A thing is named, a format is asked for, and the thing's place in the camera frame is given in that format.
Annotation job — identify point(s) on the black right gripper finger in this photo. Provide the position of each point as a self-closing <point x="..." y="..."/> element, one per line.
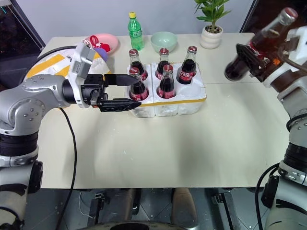
<point x="273" y="33"/>
<point x="248" y="57"/>

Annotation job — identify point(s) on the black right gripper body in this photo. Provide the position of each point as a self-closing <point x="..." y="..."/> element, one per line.
<point x="269" y="63"/>

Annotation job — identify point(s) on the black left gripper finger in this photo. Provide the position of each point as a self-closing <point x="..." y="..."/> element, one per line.
<point x="120" y="105"/>
<point x="120" y="79"/>

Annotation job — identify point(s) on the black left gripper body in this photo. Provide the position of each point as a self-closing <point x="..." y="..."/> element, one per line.
<point x="92" y="89"/>

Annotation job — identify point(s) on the glass cola bottle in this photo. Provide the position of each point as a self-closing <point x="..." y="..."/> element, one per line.
<point x="233" y="72"/>
<point x="166" y="88"/>
<point x="160" y="72"/>
<point x="187" y="72"/>
<point x="138" y="68"/>
<point x="139" y="92"/>

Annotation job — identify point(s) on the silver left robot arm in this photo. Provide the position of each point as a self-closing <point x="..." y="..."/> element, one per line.
<point x="28" y="100"/>

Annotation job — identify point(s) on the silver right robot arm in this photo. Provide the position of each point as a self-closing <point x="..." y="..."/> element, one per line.
<point x="296" y="103"/>

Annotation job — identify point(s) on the white yellow taped foam box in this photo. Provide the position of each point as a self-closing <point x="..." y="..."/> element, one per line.
<point x="54" y="64"/>

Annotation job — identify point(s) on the white foam crate yellow tape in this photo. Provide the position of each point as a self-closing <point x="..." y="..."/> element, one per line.
<point x="184" y="100"/>

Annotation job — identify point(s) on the dark framed panel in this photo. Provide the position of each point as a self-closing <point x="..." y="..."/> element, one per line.
<point x="259" y="14"/>
<point x="16" y="31"/>

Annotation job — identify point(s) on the purple round object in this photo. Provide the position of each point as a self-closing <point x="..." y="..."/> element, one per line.
<point x="103" y="54"/>

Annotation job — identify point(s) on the pink bowl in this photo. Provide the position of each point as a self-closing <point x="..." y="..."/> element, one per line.
<point x="111" y="42"/>

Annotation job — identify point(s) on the white ribbed plant pot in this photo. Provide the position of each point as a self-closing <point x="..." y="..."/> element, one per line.
<point x="211" y="38"/>

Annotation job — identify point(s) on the red scissors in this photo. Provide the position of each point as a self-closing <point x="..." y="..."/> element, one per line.
<point x="94" y="40"/>

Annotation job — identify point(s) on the green plastic soda bottle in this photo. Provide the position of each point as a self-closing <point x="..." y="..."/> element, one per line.
<point x="136" y="33"/>

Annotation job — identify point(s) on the green leafy plant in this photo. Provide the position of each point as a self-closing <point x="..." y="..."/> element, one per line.
<point x="212" y="12"/>

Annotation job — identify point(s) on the pale green bowl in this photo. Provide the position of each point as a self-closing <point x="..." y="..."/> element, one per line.
<point x="164" y="39"/>

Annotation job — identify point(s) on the grey rounded shape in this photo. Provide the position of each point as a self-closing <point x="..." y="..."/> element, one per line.
<point x="121" y="203"/>

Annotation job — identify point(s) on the brown rounded shape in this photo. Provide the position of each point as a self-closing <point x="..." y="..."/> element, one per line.
<point x="184" y="206"/>

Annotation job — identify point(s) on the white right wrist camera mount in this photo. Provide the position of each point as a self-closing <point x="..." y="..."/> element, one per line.
<point x="299" y="40"/>

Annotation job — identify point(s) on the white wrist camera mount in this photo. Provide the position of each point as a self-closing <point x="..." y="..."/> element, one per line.
<point x="299" y="40"/>
<point x="81" y="60"/>

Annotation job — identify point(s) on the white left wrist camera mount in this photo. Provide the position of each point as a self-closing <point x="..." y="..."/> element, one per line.
<point x="81" y="60"/>

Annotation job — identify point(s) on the metal table frame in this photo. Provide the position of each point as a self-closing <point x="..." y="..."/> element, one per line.
<point x="230" y="208"/>

